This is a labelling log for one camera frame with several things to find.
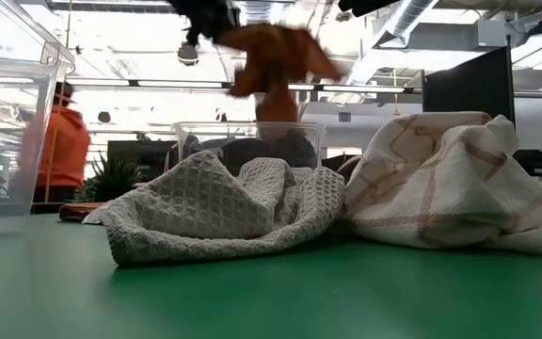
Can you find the black partition panel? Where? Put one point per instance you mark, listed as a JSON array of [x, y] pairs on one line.
[[468, 89]]

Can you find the large dark ceiling dome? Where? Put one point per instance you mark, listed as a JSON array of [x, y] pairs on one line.
[[188, 54]]

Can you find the black background screen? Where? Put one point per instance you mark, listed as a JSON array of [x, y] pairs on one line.
[[158, 155]]

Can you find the light grey waffle towel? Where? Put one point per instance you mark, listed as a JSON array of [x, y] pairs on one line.
[[196, 202]]

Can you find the ceiling strip light row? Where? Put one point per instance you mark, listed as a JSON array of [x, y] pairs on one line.
[[158, 84]]

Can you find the dark grey waffle towel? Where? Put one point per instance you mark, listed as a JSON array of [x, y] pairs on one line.
[[252, 150]]

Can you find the white towel orange plaid stripes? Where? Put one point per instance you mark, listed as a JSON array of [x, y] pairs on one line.
[[440, 188]]

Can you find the green potted succulent plant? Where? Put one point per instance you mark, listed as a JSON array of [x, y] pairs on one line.
[[111, 181]]

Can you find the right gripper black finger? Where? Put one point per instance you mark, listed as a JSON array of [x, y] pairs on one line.
[[365, 5]]

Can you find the clear plastic bin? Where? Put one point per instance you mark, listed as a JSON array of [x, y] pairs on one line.
[[7, 141], [196, 129]]

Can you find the small dark ceiling dome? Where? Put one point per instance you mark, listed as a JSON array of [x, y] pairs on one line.
[[104, 117]]

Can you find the silver ventilation duct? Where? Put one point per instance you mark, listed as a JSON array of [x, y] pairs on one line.
[[412, 21]]

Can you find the person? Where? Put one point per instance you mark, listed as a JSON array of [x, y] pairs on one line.
[[64, 146]]

